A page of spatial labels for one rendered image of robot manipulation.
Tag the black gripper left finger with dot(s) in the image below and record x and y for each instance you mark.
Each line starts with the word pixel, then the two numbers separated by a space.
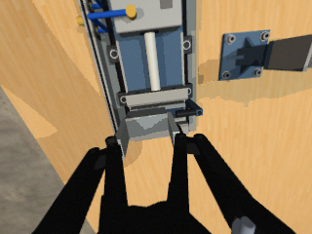
pixel 68 212

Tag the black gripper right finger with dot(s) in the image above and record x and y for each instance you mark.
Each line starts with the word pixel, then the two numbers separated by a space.
pixel 242 212

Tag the grey flat bar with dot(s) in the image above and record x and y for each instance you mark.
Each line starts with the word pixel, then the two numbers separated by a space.
pixel 179 118
pixel 167 105

